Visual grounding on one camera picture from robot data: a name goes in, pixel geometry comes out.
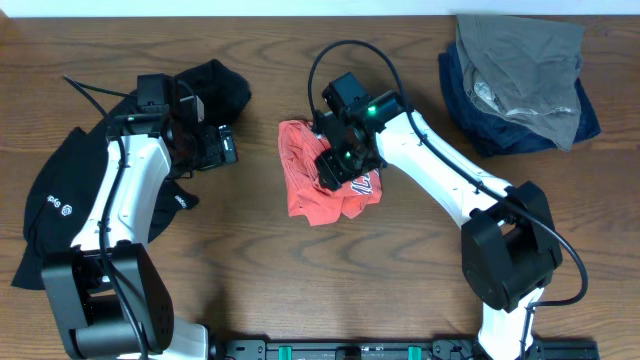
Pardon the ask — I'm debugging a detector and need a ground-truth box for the red orange printed t-shirt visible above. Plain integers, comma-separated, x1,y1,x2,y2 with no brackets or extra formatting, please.
278,120,382,226

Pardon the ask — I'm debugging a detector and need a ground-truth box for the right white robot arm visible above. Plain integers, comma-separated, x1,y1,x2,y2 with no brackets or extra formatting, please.
313,86,563,359

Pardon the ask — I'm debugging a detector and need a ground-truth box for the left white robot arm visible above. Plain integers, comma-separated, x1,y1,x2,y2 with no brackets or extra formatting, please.
41,95,234,359

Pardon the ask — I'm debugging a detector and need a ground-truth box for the navy blue folded garment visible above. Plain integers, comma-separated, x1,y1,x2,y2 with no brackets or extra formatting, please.
438,43,600,157

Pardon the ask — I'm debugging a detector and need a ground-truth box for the grey folded t-shirt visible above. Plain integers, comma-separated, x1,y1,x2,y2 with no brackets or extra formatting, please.
456,14,584,151

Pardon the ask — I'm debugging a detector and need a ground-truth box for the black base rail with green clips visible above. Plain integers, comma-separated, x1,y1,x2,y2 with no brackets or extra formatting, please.
211,339,600,360

